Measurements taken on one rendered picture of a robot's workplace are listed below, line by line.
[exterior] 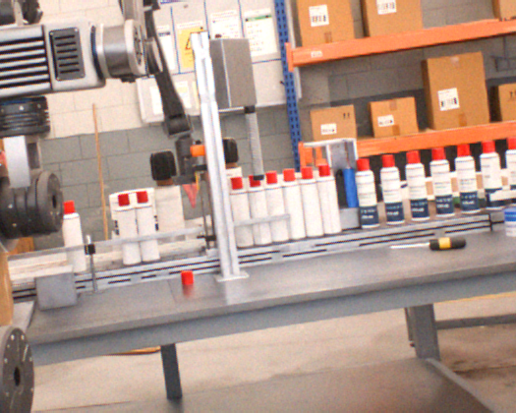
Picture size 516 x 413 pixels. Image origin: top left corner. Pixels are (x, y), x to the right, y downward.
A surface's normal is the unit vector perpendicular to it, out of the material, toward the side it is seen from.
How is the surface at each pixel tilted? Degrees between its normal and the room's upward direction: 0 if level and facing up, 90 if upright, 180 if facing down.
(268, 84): 90
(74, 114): 90
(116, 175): 90
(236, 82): 90
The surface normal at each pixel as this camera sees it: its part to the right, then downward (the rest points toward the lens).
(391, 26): -0.07, 0.07
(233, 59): 0.86, -0.09
